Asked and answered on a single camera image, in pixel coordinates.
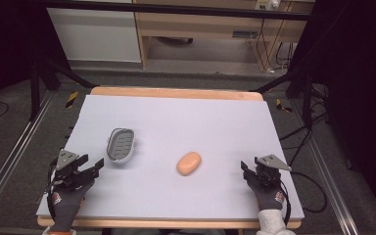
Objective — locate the person's right hand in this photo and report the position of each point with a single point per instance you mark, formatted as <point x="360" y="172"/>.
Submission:
<point x="269" y="197"/>

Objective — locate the white power strip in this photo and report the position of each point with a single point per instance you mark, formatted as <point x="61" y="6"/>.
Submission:
<point x="267" y="4"/>

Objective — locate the wooden desk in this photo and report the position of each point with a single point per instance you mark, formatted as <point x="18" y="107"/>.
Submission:
<point x="209" y="26"/>

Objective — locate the yellow black tape marker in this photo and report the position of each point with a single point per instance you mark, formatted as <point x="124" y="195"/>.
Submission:
<point x="283" y="107"/>
<point x="72" y="99"/>

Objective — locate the black metal frame stand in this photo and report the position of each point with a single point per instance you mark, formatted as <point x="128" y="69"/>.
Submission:
<point x="36" y="88"/>
<point x="306" y="94"/>

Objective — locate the person's left hand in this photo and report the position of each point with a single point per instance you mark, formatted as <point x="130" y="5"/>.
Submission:
<point x="68" y="204"/>

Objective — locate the pale lavender table mat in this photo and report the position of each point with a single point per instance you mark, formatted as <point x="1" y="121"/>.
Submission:
<point x="182" y="124"/>

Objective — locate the black horizontal frame bar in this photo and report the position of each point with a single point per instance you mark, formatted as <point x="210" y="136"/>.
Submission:
<point x="176" y="9"/>

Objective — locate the grey soap dish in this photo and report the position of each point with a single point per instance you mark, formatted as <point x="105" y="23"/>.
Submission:
<point x="121" y="145"/>

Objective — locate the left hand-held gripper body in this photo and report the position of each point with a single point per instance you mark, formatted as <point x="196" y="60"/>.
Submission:
<point x="66" y="163"/>

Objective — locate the orange soap bar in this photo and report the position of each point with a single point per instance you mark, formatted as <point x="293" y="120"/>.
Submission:
<point x="189" y="163"/>

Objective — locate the white cabinet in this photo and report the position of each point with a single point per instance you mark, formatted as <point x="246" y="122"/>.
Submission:
<point x="94" y="36"/>

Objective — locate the wooden table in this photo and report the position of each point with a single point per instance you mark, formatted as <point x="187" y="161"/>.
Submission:
<point x="176" y="93"/>

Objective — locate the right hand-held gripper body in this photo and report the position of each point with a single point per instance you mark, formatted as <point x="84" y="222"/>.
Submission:
<point x="269" y="169"/>

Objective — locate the black curtain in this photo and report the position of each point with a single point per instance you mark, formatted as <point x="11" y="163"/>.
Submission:
<point x="6" y="39"/>
<point x="355" y="81"/>

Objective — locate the aluminium floor rail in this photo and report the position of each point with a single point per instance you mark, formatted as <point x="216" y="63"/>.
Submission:
<point x="333" y="192"/>
<point x="16" y="150"/>

